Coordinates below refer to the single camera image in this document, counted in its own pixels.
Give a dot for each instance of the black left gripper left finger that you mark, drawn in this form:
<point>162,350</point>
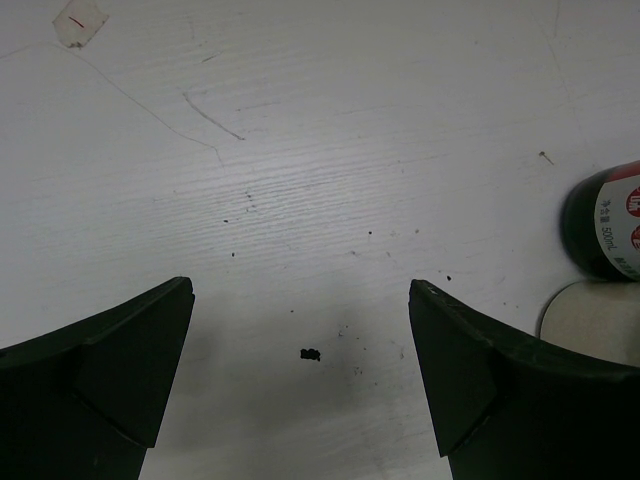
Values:
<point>87,401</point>

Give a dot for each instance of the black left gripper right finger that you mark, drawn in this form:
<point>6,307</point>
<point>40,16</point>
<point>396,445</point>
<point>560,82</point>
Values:
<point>507,405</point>

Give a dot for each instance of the white powder jar black lid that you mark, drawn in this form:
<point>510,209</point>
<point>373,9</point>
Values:
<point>598,319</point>

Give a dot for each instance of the tall soy sauce bottle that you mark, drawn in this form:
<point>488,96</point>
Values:
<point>599,224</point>

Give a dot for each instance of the small black debris piece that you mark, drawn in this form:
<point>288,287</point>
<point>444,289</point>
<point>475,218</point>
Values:
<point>310,354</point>

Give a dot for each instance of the clear tape piece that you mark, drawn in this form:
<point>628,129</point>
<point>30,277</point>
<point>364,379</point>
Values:
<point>78,22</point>

